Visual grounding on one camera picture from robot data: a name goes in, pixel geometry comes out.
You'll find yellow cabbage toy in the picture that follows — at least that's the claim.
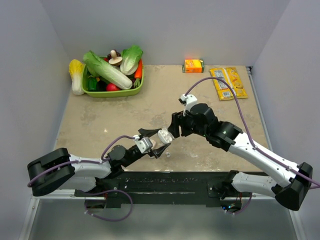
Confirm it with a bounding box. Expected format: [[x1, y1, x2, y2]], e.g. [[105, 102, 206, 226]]
[[68, 59, 85, 96]]

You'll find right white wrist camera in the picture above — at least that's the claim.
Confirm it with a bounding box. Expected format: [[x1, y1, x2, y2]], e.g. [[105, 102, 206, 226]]
[[178, 94, 198, 116]]

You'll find white oval charging case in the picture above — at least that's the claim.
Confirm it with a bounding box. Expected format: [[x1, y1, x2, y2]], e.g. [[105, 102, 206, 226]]
[[157, 128, 175, 145]]

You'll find orange green small box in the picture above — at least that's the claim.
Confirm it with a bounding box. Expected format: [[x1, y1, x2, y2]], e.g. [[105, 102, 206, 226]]
[[182, 59, 205, 73]]

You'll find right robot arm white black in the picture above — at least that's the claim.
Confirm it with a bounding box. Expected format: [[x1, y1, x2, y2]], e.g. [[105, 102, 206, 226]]
[[168, 103, 313, 211]]

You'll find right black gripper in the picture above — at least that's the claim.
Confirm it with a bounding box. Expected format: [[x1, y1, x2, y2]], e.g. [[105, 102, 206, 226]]
[[167, 109, 209, 139]]

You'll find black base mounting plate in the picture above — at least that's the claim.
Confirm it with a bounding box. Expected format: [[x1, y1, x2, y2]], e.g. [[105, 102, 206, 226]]
[[69, 171, 249, 208]]

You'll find green pepper toy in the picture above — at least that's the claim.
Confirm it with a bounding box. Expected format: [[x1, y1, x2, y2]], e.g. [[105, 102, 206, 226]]
[[87, 77, 98, 92]]

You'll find dark eggplant toy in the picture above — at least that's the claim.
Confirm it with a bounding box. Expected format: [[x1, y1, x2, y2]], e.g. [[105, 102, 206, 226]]
[[96, 80, 108, 92]]

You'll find small green cabbage toy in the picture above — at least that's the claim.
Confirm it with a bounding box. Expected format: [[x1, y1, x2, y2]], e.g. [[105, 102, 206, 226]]
[[120, 45, 143, 76]]

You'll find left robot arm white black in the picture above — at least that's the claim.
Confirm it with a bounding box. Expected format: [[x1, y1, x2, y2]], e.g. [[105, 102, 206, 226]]
[[27, 128, 174, 197]]

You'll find large napa cabbage toy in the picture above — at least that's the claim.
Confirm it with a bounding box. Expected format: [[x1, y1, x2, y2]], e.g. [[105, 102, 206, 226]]
[[82, 50, 133, 90]]

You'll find orange carrot toy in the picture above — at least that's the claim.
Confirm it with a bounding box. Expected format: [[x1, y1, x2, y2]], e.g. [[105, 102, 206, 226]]
[[133, 59, 143, 88]]

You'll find green plastic basket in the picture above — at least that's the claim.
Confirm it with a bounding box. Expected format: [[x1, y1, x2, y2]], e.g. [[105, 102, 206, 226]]
[[81, 60, 144, 98]]

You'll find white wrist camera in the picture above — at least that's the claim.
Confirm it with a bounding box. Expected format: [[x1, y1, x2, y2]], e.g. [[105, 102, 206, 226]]
[[133, 135, 154, 154], [178, 94, 198, 116]]

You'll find red tomato toy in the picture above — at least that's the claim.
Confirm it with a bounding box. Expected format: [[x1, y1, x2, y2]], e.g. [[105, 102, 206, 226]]
[[105, 83, 121, 92]]

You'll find yellow snack package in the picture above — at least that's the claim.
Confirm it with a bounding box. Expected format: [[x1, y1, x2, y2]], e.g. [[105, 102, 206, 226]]
[[209, 67, 248, 101]]

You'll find beige mushroom toy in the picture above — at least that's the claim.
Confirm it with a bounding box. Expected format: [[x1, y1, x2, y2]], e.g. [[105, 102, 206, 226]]
[[108, 50, 123, 66]]

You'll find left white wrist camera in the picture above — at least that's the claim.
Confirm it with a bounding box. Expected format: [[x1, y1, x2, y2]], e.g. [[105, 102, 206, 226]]
[[133, 135, 154, 154]]

